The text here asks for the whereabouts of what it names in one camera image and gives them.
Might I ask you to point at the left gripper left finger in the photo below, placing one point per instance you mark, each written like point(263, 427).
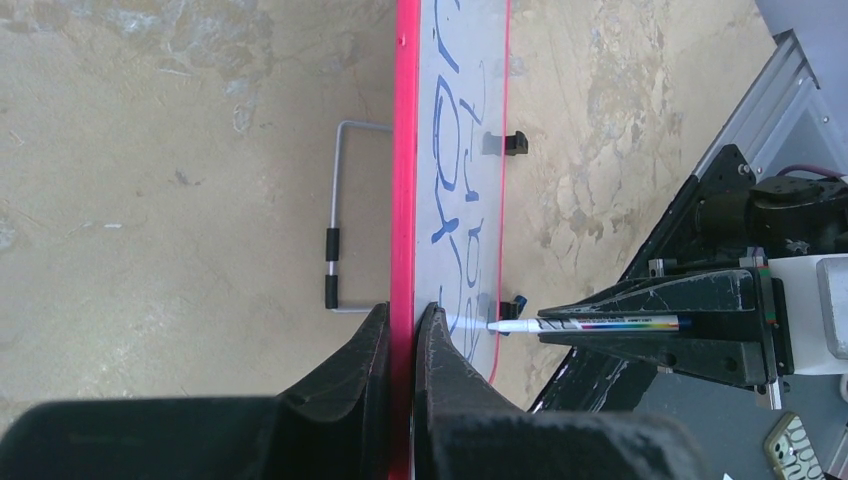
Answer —
point(332, 424)

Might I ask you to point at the aluminium frame rail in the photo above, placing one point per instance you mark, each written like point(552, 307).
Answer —
point(783, 120)

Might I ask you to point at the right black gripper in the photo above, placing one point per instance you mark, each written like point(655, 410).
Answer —
point(729, 362)

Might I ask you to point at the whiteboard marker pen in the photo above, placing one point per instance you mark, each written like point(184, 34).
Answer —
point(598, 324)

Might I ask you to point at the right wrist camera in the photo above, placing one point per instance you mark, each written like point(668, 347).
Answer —
point(815, 290)

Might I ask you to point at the pink framed whiteboard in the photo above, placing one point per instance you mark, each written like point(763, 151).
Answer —
point(448, 183)

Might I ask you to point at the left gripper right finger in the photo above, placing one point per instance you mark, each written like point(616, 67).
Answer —
point(465, 429)

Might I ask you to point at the patterned phone case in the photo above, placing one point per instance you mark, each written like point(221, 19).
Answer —
point(790, 452)

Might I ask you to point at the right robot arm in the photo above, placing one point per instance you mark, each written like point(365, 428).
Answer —
point(787, 216)

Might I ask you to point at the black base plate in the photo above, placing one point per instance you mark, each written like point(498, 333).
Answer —
point(680, 244)

